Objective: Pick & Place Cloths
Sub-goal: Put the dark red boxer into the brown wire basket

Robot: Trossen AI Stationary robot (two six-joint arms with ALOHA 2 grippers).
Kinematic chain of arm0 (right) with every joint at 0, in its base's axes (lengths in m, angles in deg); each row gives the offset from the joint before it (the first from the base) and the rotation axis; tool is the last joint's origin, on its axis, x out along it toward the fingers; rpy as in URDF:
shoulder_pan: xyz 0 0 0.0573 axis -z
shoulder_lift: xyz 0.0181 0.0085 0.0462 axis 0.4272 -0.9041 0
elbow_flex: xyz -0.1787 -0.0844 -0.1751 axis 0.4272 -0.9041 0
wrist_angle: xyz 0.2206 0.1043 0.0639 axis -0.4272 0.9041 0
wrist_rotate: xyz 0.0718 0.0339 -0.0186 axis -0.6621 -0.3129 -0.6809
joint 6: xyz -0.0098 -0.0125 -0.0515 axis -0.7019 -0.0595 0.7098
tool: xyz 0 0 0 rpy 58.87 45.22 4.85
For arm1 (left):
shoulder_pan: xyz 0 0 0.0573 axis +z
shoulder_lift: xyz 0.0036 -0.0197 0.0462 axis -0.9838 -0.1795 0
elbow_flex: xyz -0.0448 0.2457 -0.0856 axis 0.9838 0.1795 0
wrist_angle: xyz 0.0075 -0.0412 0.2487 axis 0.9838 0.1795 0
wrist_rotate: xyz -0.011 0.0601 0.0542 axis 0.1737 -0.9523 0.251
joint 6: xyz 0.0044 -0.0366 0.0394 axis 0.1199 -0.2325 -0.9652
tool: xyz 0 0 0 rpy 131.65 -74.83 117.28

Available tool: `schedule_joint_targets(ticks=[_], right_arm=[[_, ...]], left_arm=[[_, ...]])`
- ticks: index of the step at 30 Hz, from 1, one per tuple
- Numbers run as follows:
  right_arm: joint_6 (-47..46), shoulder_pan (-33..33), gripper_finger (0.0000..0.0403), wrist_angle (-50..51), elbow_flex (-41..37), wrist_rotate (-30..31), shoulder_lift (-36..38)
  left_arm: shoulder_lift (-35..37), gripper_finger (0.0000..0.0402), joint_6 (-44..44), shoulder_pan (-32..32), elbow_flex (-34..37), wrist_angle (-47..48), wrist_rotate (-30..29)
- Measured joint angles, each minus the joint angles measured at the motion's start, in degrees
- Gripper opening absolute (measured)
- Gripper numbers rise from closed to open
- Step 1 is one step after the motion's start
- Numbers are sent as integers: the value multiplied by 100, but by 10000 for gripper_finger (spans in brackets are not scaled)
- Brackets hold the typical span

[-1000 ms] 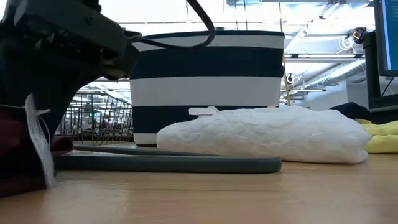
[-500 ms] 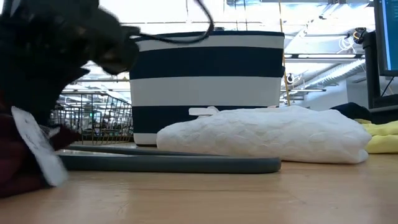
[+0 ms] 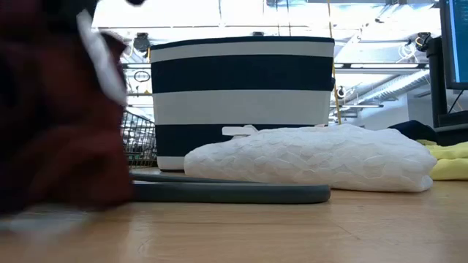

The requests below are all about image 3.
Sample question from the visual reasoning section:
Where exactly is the white textured cloth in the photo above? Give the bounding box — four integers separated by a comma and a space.
183, 123, 438, 194

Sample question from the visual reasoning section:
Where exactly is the handwritten white paper tag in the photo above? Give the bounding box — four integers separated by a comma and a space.
75, 8, 129, 107

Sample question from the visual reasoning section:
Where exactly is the navy blue cloth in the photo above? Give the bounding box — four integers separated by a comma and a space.
388, 119, 439, 142

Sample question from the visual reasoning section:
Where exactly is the maroon cloth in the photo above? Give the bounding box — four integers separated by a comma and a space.
0, 0, 135, 216

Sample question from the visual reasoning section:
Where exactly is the yellow cloth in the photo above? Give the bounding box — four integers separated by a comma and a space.
415, 139, 468, 182

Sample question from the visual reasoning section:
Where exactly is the navy white striped fabric bin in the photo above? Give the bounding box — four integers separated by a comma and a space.
149, 35, 336, 172

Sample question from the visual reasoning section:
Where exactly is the grey flat tray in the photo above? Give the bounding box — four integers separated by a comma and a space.
129, 172, 332, 205

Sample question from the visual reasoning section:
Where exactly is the black monitor stand pole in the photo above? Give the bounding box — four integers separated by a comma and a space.
425, 35, 449, 129

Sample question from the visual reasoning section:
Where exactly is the computer monitor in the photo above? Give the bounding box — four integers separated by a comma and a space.
439, 0, 468, 91

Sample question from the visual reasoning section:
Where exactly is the wire mesh basket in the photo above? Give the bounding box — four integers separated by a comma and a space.
120, 110, 158, 169

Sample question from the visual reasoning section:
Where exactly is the yellow cable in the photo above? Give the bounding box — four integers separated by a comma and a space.
326, 0, 343, 126

